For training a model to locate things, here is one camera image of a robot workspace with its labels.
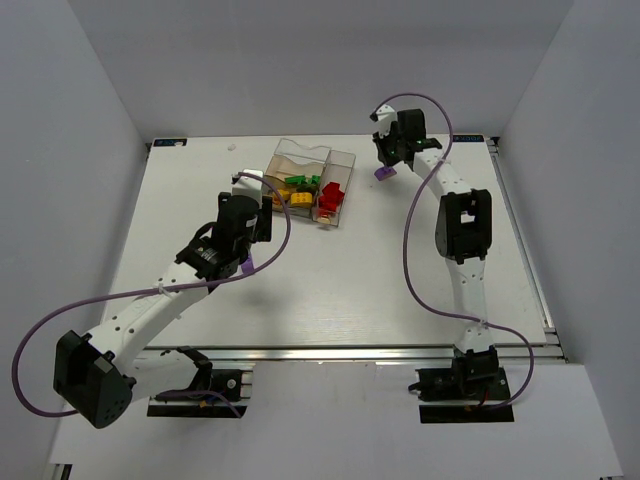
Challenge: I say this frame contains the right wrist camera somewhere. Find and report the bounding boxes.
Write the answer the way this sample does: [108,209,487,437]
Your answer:
[369,104,397,138]

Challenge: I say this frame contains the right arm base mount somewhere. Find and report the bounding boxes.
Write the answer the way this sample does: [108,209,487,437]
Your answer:
[407,347,515,424]

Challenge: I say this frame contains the purple sloped lego brick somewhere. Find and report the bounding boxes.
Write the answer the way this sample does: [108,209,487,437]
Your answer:
[374,166,397,181]

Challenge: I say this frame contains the red curved lego brick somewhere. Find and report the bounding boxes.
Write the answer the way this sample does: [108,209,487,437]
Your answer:
[318,196,339,214]

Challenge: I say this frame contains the aluminium right side rail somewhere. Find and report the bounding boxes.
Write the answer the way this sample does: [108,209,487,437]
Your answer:
[485,137,568,363]

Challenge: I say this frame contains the dark label sticker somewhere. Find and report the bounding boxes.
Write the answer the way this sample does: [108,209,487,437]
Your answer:
[152,138,187,148]
[453,134,485,143]

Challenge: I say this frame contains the clear stepped organizer tray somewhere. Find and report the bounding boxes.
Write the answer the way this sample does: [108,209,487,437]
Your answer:
[264,138,330,218]

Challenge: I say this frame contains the green 2x2 lego brick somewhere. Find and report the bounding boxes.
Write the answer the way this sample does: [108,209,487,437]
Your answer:
[284,175,307,185]

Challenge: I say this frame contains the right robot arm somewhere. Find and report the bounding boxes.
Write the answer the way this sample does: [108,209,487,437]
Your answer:
[371,105,499,378]

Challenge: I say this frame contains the dark label sticker left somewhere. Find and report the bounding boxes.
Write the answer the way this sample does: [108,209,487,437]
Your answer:
[152,138,187,148]

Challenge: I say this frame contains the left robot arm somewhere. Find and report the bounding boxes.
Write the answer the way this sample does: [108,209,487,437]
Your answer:
[53,192,272,429]

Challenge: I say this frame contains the aluminium rail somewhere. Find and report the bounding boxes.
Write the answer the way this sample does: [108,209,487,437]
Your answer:
[485,137,568,363]
[139,344,566,362]

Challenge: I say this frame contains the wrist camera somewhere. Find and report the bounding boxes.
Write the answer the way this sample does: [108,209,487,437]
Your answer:
[369,104,397,138]
[231,169,263,203]

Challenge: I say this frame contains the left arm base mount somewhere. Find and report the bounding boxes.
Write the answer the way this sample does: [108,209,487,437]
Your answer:
[147,346,253,419]

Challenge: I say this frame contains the dark label sticker right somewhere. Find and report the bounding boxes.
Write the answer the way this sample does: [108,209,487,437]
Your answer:
[453,134,485,143]

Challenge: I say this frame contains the clear long drawer box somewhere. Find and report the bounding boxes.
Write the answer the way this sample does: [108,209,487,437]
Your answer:
[311,150,356,227]

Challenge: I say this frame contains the purple 2x4 lego brick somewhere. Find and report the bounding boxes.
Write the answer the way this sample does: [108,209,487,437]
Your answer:
[240,254,255,275]

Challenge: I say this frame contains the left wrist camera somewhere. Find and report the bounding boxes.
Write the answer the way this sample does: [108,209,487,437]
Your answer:
[231,169,263,203]

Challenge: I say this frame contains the yellow rounded lego brick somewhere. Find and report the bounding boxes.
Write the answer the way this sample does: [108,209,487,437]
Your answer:
[289,192,313,209]

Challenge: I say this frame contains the aluminium front rail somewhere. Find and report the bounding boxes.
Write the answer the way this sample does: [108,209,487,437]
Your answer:
[139,344,566,362]

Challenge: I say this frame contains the red 2x4 lego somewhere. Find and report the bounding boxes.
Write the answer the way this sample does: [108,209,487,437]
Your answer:
[322,182,345,198]

